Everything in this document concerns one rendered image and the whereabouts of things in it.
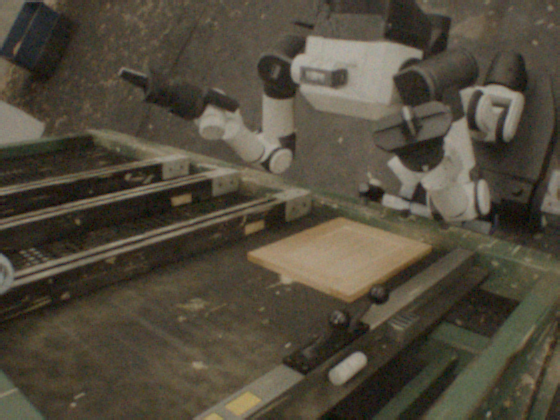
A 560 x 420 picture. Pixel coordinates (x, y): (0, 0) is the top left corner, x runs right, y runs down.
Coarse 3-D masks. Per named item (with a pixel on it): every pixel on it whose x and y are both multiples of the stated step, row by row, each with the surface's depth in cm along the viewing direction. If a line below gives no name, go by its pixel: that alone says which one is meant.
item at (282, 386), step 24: (432, 264) 128; (456, 264) 129; (408, 288) 115; (432, 288) 118; (384, 312) 105; (408, 312) 111; (336, 360) 91; (264, 384) 82; (288, 384) 82; (312, 384) 87; (216, 408) 76; (264, 408) 77
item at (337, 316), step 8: (336, 312) 81; (344, 312) 81; (328, 320) 81; (336, 320) 80; (344, 320) 80; (328, 328) 83; (336, 328) 81; (344, 328) 81; (320, 336) 85; (320, 344) 85; (304, 352) 87; (312, 352) 87
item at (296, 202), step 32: (288, 192) 167; (192, 224) 138; (224, 224) 142; (96, 256) 115; (128, 256) 120; (160, 256) 127; (32, 288) 103; (64, 288) 109; (96, 288) 115; (0, 320) 99
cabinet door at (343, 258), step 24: (288, 240) 144; (312, 240) 145; (336, 240) 146; (360, 240) 147; (384, 240) 148; (408, 240) 148; (264, 264) 131; (288, 264) 129; (312, 264) 131; (336, 264) 131; (360, 264) 132; (384, 264) 132; (408, 264) 136; (336, 288) 119; (360, 288) 119
